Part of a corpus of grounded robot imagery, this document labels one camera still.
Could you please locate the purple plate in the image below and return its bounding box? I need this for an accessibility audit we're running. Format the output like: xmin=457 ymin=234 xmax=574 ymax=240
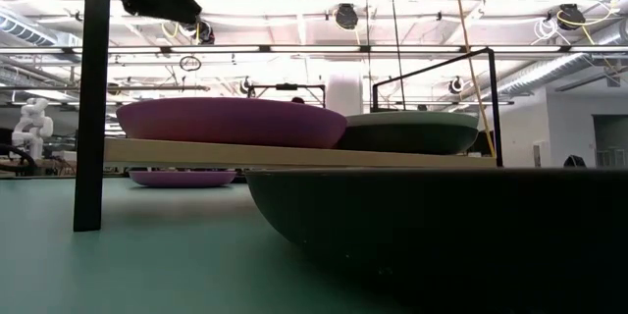
xmin=128 ymin=170 xmax=238 ymax=188
xmin=116 ymin=96 xmax=348 ymax=150

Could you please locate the light green plate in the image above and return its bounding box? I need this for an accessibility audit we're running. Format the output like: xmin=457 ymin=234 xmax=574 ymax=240
xmin=345 ymin=110 xmax=480 ymax=130

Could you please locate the dark grey plate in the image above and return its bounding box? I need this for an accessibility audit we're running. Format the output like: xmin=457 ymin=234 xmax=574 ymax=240
xmin=337 ymin=125 xmax=480 ymax=156

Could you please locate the black plate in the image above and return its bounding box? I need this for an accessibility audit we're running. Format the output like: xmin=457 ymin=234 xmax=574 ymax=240
xmin=243 ymin=167 xmax=628 ymax=314

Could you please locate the wooden shelf with black legs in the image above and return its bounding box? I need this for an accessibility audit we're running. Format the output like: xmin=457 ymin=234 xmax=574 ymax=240
xmin=73 ymin=0 xmax=504 ymax=233

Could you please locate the long ceiling light strip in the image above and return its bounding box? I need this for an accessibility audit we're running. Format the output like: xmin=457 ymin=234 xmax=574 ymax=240
xmin=0 ymin=43 xmax=628 ymax=56

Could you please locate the white robot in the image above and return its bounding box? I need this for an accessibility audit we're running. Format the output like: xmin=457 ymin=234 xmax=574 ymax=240
xmin=10 ymin=96 xmax=55 ymax=161

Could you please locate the green table mat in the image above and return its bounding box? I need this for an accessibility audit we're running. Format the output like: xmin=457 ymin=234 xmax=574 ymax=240
xmin=0 ymin=176 xmax=628 ymax=314

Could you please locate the yellow cable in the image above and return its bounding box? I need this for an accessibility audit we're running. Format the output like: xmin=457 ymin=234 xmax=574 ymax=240
xmin=450 ymin=0 xmax=497 ymax=158

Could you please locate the silver air duct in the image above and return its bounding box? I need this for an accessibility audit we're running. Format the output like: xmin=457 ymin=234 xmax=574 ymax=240
xmin=495 ymin=19 xmax=628 ymax=100
xmin=0 ymin=7 xmax=68 ymax=48

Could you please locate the black curved cable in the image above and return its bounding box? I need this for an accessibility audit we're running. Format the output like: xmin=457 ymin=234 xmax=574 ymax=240
xmin=0 ymin=142 xmax=39 ymax=174

